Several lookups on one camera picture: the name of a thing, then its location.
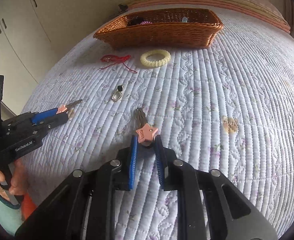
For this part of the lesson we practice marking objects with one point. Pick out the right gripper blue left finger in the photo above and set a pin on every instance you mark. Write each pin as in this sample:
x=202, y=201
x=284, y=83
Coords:
x=82, y=206

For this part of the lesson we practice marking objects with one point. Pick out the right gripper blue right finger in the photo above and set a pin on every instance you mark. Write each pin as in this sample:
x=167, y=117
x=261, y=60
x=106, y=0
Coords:
x=209, y=204

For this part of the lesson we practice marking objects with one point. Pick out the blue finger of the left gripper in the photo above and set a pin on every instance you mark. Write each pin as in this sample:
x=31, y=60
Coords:
x=39, y=117

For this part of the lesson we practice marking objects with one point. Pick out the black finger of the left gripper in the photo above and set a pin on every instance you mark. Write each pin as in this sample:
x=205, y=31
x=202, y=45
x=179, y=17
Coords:
x=54, y=121

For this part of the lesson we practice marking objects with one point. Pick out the pink star hair clip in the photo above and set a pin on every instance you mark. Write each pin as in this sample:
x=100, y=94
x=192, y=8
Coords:
x=66, y=108
x=146, y=132

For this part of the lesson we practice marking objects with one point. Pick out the translucent blue bow clip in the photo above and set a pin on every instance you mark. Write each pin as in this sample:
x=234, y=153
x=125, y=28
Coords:
x=184, y=19

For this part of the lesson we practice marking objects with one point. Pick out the light green sleeve forearm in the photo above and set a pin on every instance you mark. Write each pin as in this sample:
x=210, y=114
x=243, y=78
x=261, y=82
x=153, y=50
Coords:
x=10, y=216

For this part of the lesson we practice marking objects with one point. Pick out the small silver black pendant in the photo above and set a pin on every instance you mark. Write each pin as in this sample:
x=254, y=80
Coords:
x=118, y=93

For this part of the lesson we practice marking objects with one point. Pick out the white wardrobe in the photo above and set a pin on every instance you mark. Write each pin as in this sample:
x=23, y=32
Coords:
x=36, y=34

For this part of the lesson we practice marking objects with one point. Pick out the white quilted bedspread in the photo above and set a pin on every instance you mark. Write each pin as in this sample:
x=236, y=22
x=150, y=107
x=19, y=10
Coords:
x=230, y=107

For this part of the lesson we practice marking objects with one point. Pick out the brown wicker basket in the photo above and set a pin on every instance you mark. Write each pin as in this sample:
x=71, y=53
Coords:
x=162, y=27

